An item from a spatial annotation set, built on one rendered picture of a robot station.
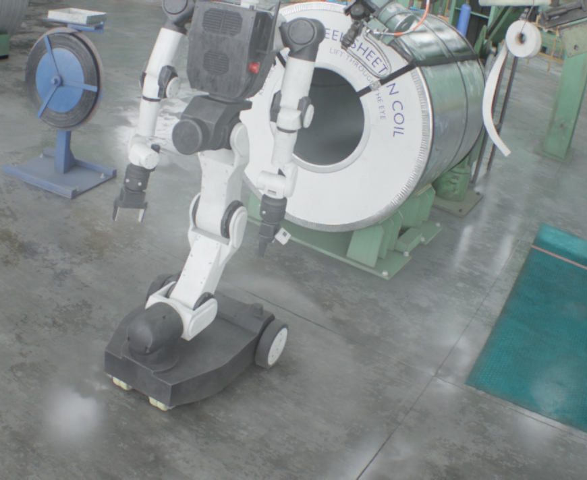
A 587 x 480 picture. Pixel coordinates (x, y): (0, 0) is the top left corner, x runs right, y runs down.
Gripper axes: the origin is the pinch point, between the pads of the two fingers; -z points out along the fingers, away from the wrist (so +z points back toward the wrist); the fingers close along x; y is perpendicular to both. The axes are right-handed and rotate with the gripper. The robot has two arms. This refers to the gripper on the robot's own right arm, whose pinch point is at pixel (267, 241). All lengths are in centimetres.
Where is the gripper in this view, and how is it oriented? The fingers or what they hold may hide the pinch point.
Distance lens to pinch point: 235.0
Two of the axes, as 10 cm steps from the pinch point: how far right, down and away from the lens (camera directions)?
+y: -9.4, -2.8, 1.9
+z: 1.5, -8.4, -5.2
